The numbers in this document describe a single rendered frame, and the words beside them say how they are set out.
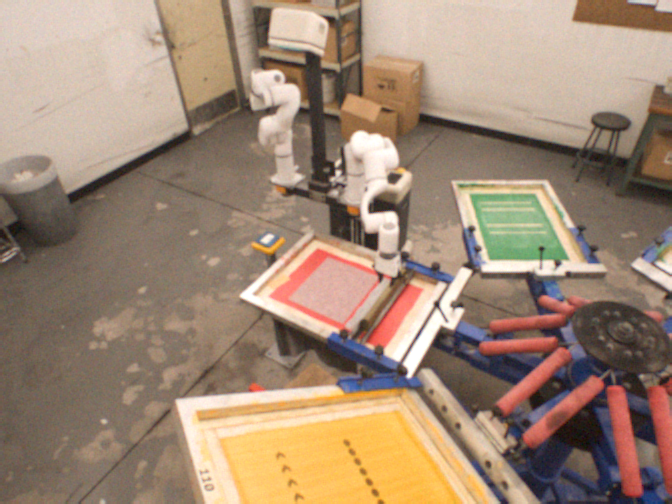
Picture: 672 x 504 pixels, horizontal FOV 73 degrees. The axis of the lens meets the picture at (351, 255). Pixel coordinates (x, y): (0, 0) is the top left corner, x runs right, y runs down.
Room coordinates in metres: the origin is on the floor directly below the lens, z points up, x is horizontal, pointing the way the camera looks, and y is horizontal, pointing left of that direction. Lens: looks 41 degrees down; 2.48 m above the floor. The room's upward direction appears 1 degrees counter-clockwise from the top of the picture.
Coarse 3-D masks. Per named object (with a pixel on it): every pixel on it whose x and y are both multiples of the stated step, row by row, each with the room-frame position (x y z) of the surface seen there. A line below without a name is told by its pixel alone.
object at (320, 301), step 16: (288, 288) 1.52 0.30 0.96; (304, 288) 1.51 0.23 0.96; (320, 288) 1.51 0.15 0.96; (288, 304) 1.41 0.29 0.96; (304, 304) 1.41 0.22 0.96; (320, 304) 1.41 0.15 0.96; (336, 304) 1.41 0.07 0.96; (352, 304) 1.40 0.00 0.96; (320, 320) 1.31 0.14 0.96; (336, 320) 1.31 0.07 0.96; (384, 320) 1.31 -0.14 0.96; (400, 320) 1.30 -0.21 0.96; (384, 336) 1.22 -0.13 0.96
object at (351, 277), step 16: (320, 256) 1.74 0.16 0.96; (336, 256) 1.74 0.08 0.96; (304, 272) 1.63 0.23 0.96; (320, 272) 1.62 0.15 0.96; (336, 272) 1.62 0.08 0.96; (352, 272) 1.62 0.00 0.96; (368, 272) 1.61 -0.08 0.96; (336, 288) 1.51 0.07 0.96; (352, 288) 1.51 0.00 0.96; (368, 288) 1.50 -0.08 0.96; (416, 288) 1.50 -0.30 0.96; (400, 304) 1.40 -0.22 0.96
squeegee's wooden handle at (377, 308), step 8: (400, 280) 1.47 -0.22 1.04; (392, 288) 1.40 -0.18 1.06; (384, 296) 1.35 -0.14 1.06; (392, 296) 1.40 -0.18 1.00; (376, 304) 1.30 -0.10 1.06; (384, 304) 1.34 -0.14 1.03; (368, 312) 1.26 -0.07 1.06; (376, 312) 1.27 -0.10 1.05; (368, 320) 1.22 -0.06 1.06; (368, 328) 1.22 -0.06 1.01
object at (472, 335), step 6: (462, 324) 1.20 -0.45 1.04; (468, 324) 1.20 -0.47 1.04; (456, 330) 1.17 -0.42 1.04; (462, 330) 1.17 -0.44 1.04; (468, 330) 1.17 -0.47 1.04; (474, 330) 1.17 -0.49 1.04; (480, 330) 1.17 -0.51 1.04; (462, 336) 1.15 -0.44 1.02; (468, 336) 1.14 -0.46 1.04; (474, 336) 1.14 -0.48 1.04; (480, 336) 1.14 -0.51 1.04; (468, 342) 1.14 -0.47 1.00; (474, 342) 1.13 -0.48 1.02; (480, 342) 1.12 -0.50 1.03
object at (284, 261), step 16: (304, 240) 1.83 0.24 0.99; (320, 240) 1.86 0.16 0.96; (336, 240) 1.83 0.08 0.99; (288, 256) 1.71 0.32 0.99; (368, 256) 1.71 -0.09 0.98; (272, 272) 1.59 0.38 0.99; (416, 272) 1.57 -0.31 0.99; (256, 288) 1.49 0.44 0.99; (256, 304) 1.39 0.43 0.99; (272, 304) 1.38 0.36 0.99; (432, 304) 1.36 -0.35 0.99; (288, 320) 1.29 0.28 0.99; (304, 320) 1.29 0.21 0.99; (416, 320) 1.27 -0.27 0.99; (320, 336) 1.20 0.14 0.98; (416, 336) 1.20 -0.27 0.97; (400, 352) 1.11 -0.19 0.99
